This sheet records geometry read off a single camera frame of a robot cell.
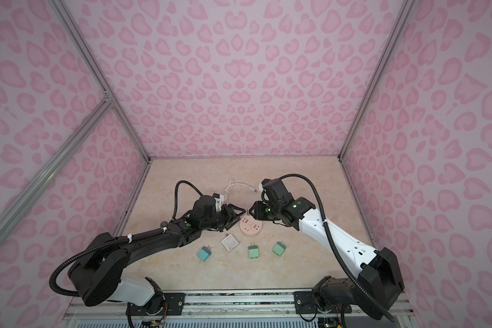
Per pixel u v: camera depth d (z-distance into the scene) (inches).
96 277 16.6
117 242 18.1
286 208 22.4
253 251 33.2
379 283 15.4
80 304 16.6
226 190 40.6
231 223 30.1
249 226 35.6
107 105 35.3
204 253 33.0
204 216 26.0
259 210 26.8
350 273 15.4
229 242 33.8
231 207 30.1
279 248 33.2
